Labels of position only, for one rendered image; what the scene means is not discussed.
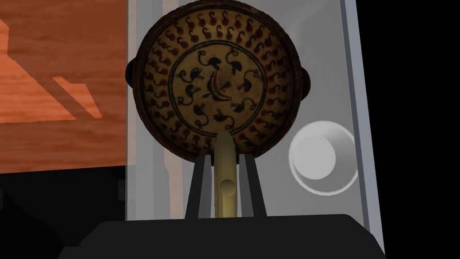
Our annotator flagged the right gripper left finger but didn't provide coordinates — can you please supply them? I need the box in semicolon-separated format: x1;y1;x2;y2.
185;154;213;219

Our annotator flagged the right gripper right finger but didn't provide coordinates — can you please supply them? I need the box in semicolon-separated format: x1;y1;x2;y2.
239;153;268;219

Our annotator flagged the tan utensil handle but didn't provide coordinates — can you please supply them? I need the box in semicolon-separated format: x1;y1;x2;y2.
214;131;239;219

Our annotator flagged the white cup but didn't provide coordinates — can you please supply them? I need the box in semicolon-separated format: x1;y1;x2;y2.
288;120;359;197

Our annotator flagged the brown patterned bowl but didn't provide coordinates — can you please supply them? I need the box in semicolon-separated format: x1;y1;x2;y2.
124;0;312;165

